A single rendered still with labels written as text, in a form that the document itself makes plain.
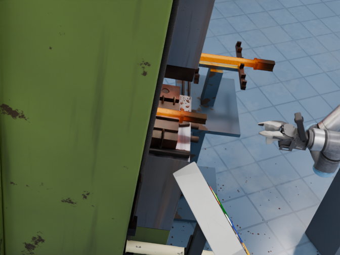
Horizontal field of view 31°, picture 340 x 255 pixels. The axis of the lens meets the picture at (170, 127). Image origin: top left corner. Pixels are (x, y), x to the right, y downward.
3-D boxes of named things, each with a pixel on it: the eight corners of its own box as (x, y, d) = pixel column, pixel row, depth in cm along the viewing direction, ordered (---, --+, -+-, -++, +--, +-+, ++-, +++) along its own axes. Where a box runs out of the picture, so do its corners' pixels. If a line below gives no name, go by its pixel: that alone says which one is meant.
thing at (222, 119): (233, 82, 309) (234, 79, 307) (239, 137, 280) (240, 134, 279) (175, 74, 305) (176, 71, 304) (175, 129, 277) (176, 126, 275)
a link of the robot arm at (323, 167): (326, 159, 260) (336, 139, 251) (336, 180, 252) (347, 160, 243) (306, 160, 257) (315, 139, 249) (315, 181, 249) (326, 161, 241)
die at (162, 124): (176, 117, 246) (180, 101, 240) (174, 152, 232) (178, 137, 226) (73, 101, 243) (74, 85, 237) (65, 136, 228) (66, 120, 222)
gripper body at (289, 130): (277, 150, 240) (306, 154, 241) (283, 134, 234) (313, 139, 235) (275, 136, 246) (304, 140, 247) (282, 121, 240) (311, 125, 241)
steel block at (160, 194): (173, 166, 288) (191, 96, 257) (170, 230, 260) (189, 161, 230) (55, 149, 283) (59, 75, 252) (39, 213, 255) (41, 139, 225)
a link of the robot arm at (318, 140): (326, 140, 235) (323, 123, 242) (314, 138, 234) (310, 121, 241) (318, 156, 241) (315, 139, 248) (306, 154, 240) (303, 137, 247)
